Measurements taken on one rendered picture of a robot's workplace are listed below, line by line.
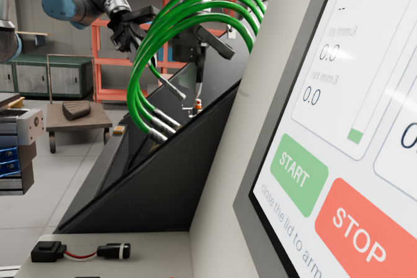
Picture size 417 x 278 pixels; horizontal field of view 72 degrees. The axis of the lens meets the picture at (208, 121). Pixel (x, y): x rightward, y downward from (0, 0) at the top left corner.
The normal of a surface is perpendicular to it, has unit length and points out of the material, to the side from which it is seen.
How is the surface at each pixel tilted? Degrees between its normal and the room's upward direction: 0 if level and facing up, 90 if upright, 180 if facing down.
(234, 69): 90
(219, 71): 90
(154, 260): 0
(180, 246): 0
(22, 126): 90
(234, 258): 76
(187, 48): 90
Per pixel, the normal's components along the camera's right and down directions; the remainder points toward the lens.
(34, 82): 0.18, 0.28
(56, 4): -0.07, 0.27
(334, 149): -0.94, -0.26
